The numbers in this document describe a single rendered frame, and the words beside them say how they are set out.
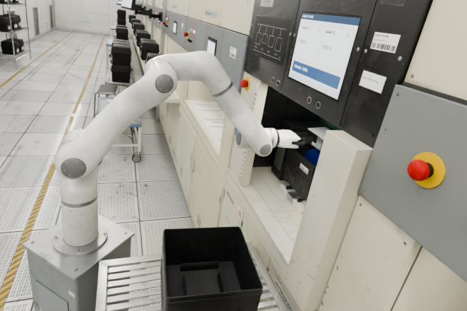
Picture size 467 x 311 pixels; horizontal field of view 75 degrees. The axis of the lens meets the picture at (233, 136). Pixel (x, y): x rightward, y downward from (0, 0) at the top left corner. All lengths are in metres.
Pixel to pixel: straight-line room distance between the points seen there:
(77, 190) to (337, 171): 0.85
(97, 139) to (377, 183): 0.82
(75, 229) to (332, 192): 0.90
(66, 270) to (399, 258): 1.02
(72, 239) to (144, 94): 0.61
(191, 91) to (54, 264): 1.97
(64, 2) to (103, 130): 13.67
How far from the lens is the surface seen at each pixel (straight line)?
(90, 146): 1.07
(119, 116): 1.06
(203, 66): 1.05
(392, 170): 0.74
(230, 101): 1.11
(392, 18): 0.80
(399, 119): 0.73
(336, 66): 0.91
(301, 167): 1.38
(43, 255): 1.34
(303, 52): 1.05
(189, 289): 1.16
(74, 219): 1.25
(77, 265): 1.27
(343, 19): 0.92
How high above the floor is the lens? 1.64
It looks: 22 degrees down
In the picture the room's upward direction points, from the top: 9 degrees clockwise
